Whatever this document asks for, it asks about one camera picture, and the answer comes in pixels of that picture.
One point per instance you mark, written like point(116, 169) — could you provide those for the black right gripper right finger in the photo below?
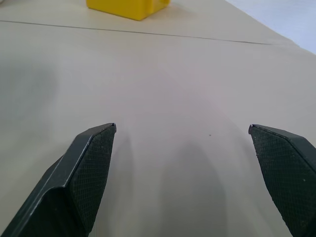
point(286, 168)

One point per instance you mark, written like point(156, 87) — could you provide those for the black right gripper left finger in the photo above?
point(74, 182)

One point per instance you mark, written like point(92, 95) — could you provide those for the yellow plastic box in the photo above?
point(128, 7)

